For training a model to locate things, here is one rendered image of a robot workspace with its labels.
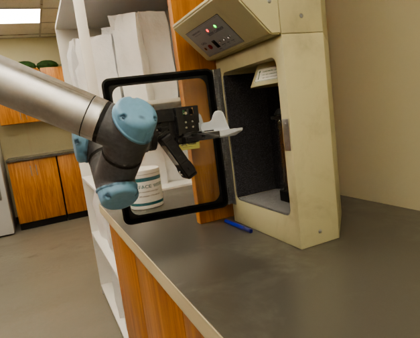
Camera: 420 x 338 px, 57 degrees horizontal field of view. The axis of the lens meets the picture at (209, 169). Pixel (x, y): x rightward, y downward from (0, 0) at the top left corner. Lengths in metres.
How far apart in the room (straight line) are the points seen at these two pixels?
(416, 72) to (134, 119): 0.79
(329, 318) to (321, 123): 0.43
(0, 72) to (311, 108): 0.60
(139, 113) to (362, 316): 0.47
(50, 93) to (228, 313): 0.46
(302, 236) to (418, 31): 0.61
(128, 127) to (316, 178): 0.46
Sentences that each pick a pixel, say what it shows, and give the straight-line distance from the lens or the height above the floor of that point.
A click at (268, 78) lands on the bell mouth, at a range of 0.94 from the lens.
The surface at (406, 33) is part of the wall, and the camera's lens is 1.19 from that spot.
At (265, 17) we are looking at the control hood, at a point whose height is 1.44.
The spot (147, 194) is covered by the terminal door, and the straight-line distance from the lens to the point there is 1.08.
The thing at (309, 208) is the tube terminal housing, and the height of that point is 1.03.
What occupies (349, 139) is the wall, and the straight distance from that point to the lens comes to 1.34.
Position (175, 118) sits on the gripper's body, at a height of 1.27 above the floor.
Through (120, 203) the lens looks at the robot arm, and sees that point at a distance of 0.75.
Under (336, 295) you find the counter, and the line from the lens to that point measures 0.71.
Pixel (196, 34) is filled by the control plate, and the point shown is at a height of 1.47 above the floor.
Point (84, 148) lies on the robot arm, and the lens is 0.79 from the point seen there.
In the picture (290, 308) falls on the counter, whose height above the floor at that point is 0.94.
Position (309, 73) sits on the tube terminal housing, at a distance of 0.88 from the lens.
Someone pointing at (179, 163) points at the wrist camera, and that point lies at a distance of 0.85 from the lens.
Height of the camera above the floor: 1.27
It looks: 8 degrees down
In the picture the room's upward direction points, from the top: 7 degrees counter-clockwise
